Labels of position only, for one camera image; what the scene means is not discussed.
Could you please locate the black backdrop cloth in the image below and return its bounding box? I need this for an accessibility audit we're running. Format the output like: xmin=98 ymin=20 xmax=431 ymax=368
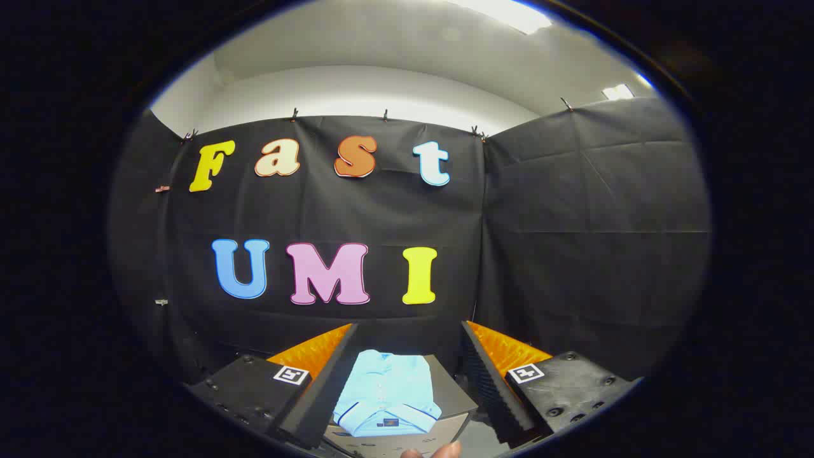
xmin=108 ymin=95 xmax=712 ymax=382

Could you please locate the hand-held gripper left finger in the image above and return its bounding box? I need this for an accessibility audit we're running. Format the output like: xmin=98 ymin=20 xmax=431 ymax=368
xmin=184 ymin=323 xmax=361 ymax=450

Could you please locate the light blue shirt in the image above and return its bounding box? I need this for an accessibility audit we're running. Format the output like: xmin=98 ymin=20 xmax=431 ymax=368
xmin=333 ymin=349 xmax=443 ymax=438

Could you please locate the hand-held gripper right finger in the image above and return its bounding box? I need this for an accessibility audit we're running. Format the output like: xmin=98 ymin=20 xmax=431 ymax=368
xmin=458 ymin=321 xmax=643 ymax=446

